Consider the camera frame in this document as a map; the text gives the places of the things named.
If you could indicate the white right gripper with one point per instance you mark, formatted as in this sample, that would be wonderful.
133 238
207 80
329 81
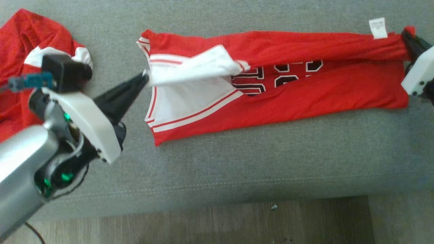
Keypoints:
420 74

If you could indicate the red basketball jersey number 23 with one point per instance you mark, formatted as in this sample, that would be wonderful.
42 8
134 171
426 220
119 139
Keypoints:
305 91

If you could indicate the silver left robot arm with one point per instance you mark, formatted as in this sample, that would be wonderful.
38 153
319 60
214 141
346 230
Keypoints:
20 162

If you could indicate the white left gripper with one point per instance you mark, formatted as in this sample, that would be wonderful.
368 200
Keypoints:
88 125

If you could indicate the red shorts white side stripes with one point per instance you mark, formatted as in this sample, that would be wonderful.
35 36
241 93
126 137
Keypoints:
20 40

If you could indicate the grey sofa seat cushion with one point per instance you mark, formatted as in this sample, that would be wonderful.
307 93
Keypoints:
254 162

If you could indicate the dark left wrist camera box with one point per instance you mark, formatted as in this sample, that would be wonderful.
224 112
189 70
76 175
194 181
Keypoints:
67 73

